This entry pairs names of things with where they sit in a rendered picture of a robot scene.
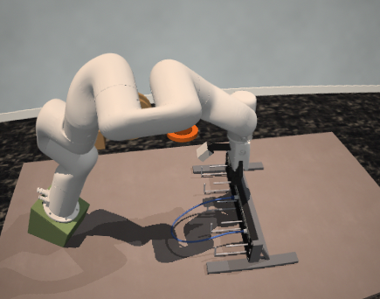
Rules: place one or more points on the black patch panel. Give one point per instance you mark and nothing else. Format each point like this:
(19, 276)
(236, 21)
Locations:
(248, 220)

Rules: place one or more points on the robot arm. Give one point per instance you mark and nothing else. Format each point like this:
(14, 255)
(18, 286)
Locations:
(120, 117)

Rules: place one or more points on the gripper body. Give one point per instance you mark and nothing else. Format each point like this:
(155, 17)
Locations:
(239, 152)

